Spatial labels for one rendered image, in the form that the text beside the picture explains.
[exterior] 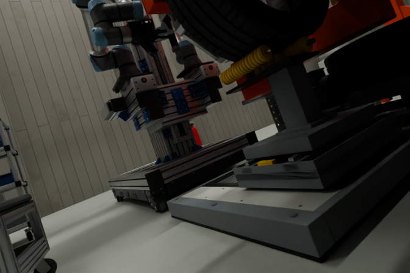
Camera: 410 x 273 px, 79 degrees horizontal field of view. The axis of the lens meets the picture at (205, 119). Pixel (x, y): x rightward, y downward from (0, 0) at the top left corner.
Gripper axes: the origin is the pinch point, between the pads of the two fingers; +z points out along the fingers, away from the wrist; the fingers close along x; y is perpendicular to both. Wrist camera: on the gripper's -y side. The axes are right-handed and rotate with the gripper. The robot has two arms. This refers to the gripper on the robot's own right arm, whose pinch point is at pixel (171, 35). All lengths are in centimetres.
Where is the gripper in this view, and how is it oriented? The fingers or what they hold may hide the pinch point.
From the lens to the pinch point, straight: 128.8
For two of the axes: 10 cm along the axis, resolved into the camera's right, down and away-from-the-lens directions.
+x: -4.8, 2.2, 8.5
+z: 8.1, -2.6, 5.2
